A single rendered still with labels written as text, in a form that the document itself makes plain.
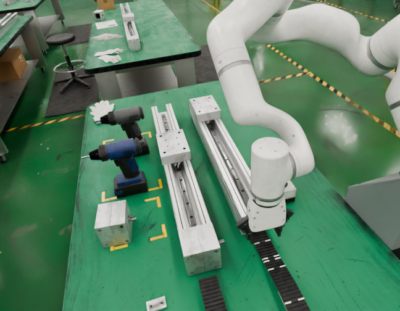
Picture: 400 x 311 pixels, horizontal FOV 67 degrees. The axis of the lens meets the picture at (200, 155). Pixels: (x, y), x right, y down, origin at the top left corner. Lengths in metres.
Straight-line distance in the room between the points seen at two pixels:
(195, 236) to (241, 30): 0.56
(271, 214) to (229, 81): 0.36
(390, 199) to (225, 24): 0.64
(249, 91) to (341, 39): 0.34
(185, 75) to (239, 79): 1.90
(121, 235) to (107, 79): 1.78
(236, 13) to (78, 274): 0.84
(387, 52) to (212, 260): 0.75
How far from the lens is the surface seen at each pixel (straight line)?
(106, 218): 0.98
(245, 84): 0.74
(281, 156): 0.68
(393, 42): 1.01
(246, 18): 0.83
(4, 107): 3.81
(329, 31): 0.95
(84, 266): 1.02
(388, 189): 0.96
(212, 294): 0.84
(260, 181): 0.72
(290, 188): 1.05
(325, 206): 1.10
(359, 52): 1.05
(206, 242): 0.85
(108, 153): 1.06
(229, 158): 1.18
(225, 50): 0.78
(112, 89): 2.62
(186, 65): 2.60
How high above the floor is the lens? 1.56
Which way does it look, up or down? 37 degrees down
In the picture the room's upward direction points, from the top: 6 degrees counter-clockwise
